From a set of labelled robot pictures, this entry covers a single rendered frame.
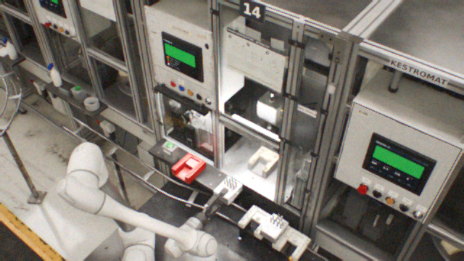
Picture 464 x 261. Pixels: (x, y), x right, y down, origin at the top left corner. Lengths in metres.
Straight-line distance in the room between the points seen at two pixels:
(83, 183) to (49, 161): 2.30
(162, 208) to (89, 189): 0.93
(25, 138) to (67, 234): 1.23
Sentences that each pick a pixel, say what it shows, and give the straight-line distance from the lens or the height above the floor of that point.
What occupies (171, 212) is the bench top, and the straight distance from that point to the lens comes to 2.68.
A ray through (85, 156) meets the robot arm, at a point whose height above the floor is 1.50.
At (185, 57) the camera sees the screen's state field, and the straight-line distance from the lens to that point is 2.12.
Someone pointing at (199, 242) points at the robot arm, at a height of 1.18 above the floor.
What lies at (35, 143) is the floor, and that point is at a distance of 4.36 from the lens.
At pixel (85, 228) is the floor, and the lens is 3.58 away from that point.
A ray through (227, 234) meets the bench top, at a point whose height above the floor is 0.68.
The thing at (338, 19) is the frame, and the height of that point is 2.01.
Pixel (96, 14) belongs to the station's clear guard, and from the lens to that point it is 2.63.
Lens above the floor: 2.86
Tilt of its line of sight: 45 degrees down
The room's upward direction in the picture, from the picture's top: straight up
